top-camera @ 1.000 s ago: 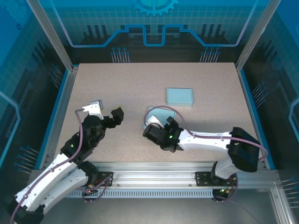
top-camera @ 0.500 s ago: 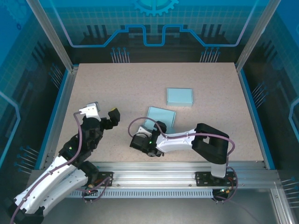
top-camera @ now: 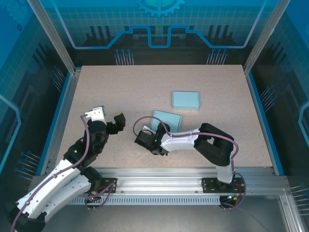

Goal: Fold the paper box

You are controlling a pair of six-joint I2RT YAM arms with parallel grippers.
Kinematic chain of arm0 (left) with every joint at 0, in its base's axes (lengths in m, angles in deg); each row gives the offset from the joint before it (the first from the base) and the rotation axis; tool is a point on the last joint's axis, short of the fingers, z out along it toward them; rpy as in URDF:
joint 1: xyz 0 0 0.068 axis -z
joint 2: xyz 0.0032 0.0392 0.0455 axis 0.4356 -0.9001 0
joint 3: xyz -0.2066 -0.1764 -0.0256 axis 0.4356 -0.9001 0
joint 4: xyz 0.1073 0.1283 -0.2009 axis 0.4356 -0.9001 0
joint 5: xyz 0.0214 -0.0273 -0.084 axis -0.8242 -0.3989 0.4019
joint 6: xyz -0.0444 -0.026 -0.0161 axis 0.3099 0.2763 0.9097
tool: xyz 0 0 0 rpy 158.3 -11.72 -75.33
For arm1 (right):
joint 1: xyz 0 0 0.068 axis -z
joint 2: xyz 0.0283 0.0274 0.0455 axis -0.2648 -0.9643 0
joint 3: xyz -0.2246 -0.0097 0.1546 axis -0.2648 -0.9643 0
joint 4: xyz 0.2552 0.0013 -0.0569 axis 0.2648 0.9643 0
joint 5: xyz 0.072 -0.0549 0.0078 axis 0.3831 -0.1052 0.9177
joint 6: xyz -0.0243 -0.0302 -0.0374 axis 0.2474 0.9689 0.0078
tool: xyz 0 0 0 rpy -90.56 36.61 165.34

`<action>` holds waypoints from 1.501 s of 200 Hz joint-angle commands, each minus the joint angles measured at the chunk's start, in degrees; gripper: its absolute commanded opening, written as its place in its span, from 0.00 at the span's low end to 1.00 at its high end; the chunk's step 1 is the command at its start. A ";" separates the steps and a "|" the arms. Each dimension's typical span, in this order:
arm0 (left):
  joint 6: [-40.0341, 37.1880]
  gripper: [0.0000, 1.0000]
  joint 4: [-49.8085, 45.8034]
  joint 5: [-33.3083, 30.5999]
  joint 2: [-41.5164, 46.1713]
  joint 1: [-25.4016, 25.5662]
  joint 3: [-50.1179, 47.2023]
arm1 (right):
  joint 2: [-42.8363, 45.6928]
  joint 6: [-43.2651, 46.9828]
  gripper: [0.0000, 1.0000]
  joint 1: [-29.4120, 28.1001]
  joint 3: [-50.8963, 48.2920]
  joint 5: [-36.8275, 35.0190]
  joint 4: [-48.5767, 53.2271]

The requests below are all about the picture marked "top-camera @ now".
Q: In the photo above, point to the grey metal shelf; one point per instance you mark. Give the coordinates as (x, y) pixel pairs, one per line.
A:
(157, 220)

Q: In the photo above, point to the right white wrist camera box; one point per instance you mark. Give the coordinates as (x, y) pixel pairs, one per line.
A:
(147, 128)

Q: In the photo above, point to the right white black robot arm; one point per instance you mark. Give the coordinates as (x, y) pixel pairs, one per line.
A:
(214, 145)

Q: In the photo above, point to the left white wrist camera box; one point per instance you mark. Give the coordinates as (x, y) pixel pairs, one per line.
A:
(96, 113)

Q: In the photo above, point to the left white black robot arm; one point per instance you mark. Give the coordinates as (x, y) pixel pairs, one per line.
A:
(48, 186)

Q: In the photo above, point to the aluminium corner post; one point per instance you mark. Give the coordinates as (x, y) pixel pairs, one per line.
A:
(53, 36)
(265, 36)

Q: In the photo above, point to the aluminium frame rail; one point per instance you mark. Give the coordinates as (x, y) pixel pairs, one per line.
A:
(157, 178)

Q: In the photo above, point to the small led connector board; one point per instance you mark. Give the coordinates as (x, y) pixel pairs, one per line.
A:
(233, 197)
(93, 198)

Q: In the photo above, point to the aluminium side rail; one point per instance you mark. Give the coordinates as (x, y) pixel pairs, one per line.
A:
(61, 116)

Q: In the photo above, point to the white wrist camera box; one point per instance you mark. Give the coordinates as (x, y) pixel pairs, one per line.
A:
(96, 113)
(147, 128)

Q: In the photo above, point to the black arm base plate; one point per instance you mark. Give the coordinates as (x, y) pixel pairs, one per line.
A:
(109, 183)
(208, 184)

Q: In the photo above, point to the pale blue paper box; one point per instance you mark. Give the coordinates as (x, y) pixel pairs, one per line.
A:
(166, 118)
(186, 100)

